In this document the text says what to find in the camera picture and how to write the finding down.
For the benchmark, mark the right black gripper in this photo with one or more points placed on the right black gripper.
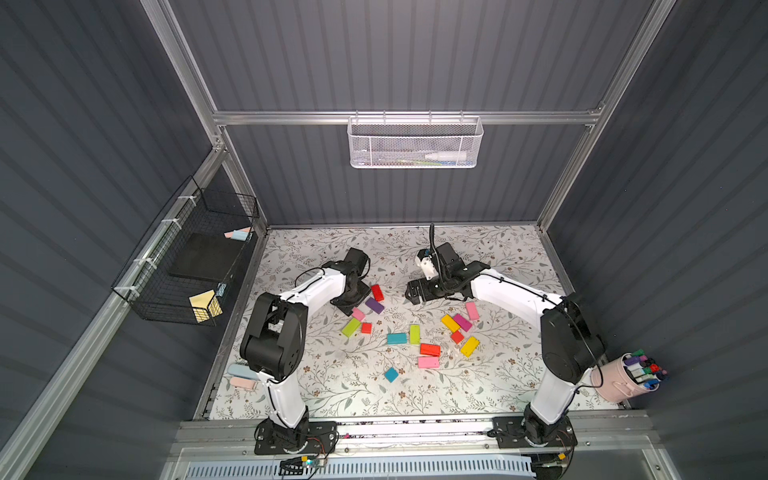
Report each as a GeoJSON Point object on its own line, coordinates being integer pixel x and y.
{"type": "Point", "coordinates": [421, 291]}

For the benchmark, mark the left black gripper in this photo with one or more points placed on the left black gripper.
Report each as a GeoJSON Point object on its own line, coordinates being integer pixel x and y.
{"type": "Point", "coordinates": [351, 297]}

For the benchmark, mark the long red block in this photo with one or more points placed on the long red block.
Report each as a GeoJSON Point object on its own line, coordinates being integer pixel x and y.
{"type": "Point", "coordinates": [377, 293]}

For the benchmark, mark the pink block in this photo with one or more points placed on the pink block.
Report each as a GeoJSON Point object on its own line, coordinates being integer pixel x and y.
{"type": "Point", "coordinates": [472, 311]}
{"type": "Point", "coordinates": [428, 362]}
{"type": "Point", "coordinates": [358, 314]}

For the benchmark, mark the purple block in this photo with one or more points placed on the purple block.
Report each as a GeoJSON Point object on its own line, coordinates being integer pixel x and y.
{"type": "Point", "coordinates": [374, 305]}

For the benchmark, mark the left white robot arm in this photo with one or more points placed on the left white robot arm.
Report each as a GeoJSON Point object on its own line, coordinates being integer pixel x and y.
{"type": "Point", "coordinates": [275, 338]}

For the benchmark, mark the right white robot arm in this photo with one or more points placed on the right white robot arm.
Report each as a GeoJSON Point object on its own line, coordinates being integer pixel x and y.
{"type": "Point", "coordinates": [570, 349]}

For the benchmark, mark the pastel eraser blocks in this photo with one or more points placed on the pastel eraser blocks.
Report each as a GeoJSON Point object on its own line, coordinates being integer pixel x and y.
{"type": "Point", "coordinates": [242, 377]}

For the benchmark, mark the yellow block upper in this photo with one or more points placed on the yellow block upper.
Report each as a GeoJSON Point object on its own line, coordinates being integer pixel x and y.
{"type": "Point", "coordinates": [450, 323]}

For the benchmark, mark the yellow block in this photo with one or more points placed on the yellow block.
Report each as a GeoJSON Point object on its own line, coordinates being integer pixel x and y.
{"type": "Point", "coordinates": [450, 323]}
{"type": "Point", "coordinates": [469, 346]}

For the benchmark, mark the magenta block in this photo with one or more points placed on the magenta block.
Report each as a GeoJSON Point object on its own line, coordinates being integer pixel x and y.
{"type": "Point", "coordinates": [462, 322]}

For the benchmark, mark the lime green block centre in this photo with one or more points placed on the lime green block centre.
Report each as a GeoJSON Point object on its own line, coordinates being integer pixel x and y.
{"type": "Point", "coordinates": [414, 335]}

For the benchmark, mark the lime green block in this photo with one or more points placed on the lime green block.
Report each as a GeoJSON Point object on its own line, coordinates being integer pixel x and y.
{"type": "Point", "coordinates": [351, 327]}
{"type": "Point", "coordinates": [414, 335]}

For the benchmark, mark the lime green block left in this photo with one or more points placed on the lime green block left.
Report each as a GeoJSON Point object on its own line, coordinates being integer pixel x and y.
{"type": "Point", "coordinates": [351, 327]}

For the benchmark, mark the yellow block lower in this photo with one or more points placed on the yellow block lower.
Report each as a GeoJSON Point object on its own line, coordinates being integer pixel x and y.
{"type": "Point", "coordinates": [469, 346]}

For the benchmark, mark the red block centre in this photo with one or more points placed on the red block centre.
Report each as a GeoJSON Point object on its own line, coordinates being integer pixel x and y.
{"type": "Point", "coordinates": [430, 350]}

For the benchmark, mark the teal rectangular block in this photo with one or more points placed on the teal rectangular block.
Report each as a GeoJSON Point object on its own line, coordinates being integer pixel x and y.
{"type": "Point", "coordinates": [397, 339]}

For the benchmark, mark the pink block bottom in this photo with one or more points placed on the pink block bottom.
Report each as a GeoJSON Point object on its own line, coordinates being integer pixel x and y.
{"type": "Point", "coordinates": [428, 362]}

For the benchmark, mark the small teal cube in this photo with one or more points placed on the small teal cube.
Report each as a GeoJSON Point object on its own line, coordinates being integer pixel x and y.
{"type": "Point", "coordinates": [391, 375]}

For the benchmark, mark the white bottle in basket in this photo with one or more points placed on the white bottle in basket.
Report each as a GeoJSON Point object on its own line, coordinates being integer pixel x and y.
{"type": "Point", "coordinates": [447, 157]}

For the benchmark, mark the black pad in basket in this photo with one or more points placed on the black pad in basket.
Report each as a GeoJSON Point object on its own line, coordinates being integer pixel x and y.
{"type": "Point", "coordinates": [205, 257]}

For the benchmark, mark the yellow sticky note pad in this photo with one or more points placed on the yellow sticky note pad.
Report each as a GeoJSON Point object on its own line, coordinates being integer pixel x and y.
{"type": "Point", "coordinates": [205, 306]}

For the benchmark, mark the pink marker cup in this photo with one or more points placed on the pink marker cup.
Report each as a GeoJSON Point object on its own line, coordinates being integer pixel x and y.
{"type": "Point", "coordinates": [632, 375]}

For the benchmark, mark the white wire mesh basket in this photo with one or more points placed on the white wire mesh basket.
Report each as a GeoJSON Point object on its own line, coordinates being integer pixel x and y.
{"type": "Point", "coordinates": [401, 142]}

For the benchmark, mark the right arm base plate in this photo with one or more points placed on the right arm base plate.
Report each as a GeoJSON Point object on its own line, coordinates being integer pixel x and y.
{"type": "Point", "coordinates": [517, 432]}

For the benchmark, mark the black wire basket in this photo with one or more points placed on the black wire basket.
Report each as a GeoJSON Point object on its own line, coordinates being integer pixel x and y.
{"type": "Point", "coordinates": [145, 284]}

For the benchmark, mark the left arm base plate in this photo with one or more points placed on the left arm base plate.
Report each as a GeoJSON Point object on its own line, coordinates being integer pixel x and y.
{"type": "Point", "coordinates": [308, 438]}

